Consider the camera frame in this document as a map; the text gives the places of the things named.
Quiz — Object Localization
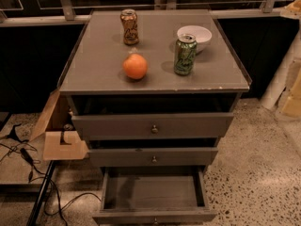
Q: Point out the orange fruit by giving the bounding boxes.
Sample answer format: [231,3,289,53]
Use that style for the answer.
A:
[122,54,148,80]

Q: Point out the grey drawer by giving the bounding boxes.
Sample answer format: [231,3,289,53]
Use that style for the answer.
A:
[93,166,216,226]
[72,113,233,140]
[88,147,218,167]

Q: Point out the grey middle drawer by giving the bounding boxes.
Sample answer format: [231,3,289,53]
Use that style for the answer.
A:
[88,147,218,167]

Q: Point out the grey drawer cabinet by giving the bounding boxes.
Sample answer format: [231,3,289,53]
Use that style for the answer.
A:
[56,8,253,226]

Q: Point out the grey top drawer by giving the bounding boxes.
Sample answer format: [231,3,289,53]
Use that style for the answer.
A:
[72,113,233,140]

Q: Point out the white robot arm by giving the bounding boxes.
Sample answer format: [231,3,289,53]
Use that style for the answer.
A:
[261,0,301,118]

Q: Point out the white bowl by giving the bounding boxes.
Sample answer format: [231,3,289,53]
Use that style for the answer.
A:
[177,25,213,53]

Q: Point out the metal window railing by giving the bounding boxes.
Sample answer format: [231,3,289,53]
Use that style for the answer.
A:
[0,0,300,26]

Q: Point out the grey bottom drawer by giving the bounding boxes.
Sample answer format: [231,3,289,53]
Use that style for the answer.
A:
[93,166,216,226]

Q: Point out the open cardboard box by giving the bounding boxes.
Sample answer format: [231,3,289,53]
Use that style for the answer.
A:
[29,89,88,161]

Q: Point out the orange soda can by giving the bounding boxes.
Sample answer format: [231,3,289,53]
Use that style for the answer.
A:
[120,8,139,45]

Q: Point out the green soda can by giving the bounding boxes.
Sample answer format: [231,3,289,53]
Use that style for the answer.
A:
[174,34,198,75]

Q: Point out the black cable on floor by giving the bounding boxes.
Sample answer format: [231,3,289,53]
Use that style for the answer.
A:
[0,141,103,226]

